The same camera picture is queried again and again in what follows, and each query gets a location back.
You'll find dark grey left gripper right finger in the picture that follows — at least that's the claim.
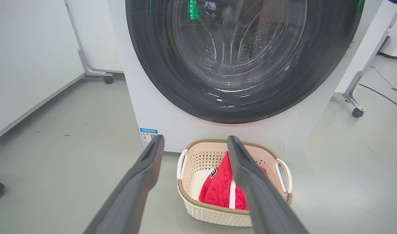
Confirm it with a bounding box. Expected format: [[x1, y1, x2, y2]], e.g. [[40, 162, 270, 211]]
[[227, 136, 310, 234]]

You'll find grey floor cable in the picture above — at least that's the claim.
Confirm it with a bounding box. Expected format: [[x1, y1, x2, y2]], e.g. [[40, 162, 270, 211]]
[[369, 64, 397, 99]]

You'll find red jersey garment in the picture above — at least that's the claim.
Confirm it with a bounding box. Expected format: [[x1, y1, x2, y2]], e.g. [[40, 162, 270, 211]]
[[198, 151, 267, 211]]

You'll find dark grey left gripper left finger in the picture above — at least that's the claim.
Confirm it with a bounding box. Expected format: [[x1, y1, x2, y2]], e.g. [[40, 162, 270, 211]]
[[83, 135, 165, 234]]

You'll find white front-load washing machine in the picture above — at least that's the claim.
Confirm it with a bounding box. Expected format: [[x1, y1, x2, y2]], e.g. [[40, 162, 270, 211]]
[[108, 0, 397, 163]]

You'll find round glass washing machine door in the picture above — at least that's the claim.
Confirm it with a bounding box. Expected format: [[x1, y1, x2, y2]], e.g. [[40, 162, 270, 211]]
[[125, 0, 365, 124]]

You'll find blue energy label sticker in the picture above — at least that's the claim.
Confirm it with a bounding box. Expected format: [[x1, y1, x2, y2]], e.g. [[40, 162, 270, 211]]
[[139, 128, 159, 148]]

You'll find cream perforated laundry basket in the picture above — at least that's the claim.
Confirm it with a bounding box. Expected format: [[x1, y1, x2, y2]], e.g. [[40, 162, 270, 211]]
[[176, 139, 293, 227]]

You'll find grey partition foot with caster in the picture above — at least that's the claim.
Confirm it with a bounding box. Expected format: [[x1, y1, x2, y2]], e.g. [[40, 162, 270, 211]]
[[64, 0, 114, 85], [343, 13, 397, 118]]

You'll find black floor cable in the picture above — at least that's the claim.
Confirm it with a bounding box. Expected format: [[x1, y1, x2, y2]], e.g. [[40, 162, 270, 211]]
[[359, 84, 397, 111]]

